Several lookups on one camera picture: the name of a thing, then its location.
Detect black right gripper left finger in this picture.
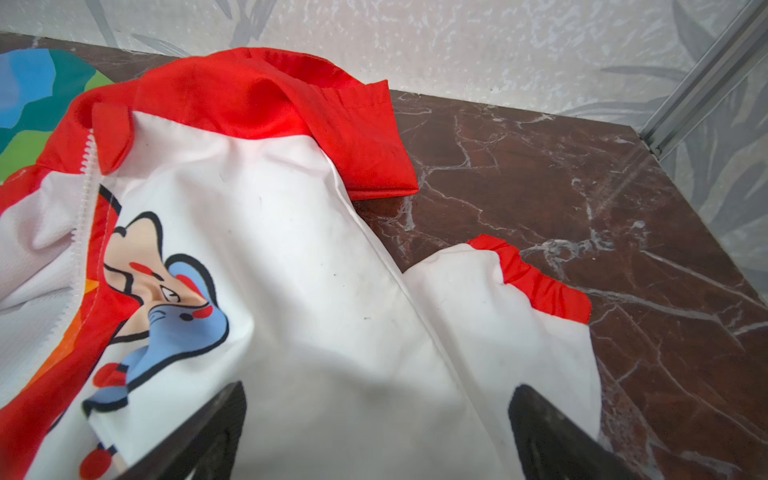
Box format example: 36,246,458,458
120,382,247,480

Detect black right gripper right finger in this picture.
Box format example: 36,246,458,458
508,384,637,480

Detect red white rainbow kids jacket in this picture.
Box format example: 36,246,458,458
1,48,601,479

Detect aluminium cage frame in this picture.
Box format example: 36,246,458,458
639,1,767,160

